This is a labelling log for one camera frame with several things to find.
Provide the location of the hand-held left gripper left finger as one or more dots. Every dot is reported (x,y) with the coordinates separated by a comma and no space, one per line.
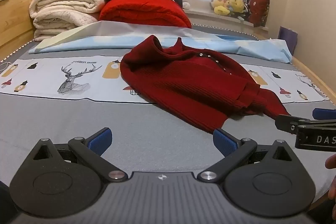
(101,141)

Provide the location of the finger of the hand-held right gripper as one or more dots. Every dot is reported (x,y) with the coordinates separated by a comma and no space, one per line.
(288,123)
(325,113)

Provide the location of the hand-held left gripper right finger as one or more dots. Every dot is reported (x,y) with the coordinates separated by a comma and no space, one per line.
(223,144)

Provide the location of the dark red knit sweater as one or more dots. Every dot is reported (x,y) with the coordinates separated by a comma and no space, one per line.
(194,82)

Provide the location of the person's right hand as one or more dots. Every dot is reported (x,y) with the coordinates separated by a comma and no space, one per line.
(332,161)

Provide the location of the grey printed bed sheet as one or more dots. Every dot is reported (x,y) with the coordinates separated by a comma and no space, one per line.
(157,134)

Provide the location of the purple box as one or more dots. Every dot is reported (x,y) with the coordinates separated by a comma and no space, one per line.
(288,40)

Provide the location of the light blue sheet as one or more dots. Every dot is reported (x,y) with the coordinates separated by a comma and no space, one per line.
(105,39)

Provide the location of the dark red bag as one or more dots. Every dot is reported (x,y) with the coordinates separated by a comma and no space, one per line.
(259,10)

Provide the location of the yellow bear plush toy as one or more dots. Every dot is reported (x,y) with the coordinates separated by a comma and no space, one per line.
(236,6)

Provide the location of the yellow duck plush toy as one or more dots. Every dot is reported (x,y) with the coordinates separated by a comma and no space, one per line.
(221,5)

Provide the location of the cream folded blanket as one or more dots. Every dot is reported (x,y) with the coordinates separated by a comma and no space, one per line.
(60,11)

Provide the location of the bright red folded blanket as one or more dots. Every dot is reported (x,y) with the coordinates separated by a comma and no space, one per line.
(144,10)

